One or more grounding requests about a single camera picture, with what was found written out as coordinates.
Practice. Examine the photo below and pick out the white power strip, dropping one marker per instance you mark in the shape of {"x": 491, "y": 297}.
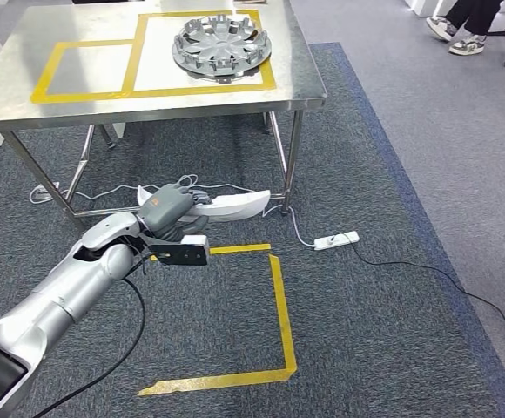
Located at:
{"x": 337, "y": 240}

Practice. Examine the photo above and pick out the person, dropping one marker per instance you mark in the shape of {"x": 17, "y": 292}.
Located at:
{"x": 475, "y": 17}

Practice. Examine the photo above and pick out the white lit partition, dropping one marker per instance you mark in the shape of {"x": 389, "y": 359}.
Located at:
{"x": 422, "y": 6}

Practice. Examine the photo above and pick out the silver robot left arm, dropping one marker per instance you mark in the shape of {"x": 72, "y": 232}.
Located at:
{"x": 69, "y": 288}

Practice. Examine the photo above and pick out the white curved plastic part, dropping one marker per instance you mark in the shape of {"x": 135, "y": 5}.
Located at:
{"x": 239, "y": 206}

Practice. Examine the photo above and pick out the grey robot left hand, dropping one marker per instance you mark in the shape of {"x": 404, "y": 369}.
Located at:
{"x": 168, "y": 206}

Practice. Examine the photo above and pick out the silver wheel hubcap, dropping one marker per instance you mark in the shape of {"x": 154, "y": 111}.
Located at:
{"x": 222, "y": 49}

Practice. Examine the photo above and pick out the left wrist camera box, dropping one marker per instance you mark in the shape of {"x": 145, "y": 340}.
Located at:
{"x": 185, "y": 254}

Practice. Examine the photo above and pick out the white power adapter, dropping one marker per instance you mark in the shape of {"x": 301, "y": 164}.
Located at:
{"x": 43, "y": 193}

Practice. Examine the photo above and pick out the steel workbench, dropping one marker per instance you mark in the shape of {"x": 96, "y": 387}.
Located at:
{"x": 296, "y": 69}

